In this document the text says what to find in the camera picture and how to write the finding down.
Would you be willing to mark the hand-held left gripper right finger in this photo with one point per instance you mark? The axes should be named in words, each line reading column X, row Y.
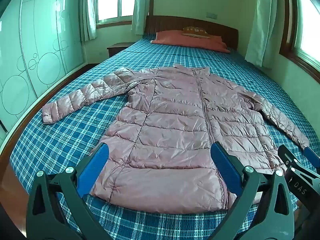
column 225, row 165

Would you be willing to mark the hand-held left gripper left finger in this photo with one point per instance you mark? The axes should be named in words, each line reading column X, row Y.
column 96, row 162

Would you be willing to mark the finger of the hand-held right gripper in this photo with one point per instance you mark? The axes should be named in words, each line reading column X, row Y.
column 287, row 156
column 312, row 156

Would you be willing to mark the pink puffer jacket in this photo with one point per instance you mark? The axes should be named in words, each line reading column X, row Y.
column 170, row 130

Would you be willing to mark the bed with blue plaid sheet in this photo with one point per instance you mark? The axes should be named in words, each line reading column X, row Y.
column 75, row 140

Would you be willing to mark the dark wooden nightstand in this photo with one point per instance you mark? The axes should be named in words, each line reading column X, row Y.
column 117, row 48

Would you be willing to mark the orange pillow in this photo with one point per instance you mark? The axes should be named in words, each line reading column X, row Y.
column 190, row 41

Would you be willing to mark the white wardrobe with circle pattern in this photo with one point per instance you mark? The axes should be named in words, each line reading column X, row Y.
column 37, row 42

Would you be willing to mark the light green curtain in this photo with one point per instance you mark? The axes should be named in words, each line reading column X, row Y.
column 142, row 5
column 261, row 25
column 88, row 10

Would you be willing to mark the small brown patterned cushion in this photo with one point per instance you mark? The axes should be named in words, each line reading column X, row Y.
column 195, row 31

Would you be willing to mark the dark wooden headboard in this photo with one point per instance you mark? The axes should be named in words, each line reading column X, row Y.
column 175, row 22

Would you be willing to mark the wooden bed side rail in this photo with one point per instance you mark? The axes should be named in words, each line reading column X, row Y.
column 67, row 78

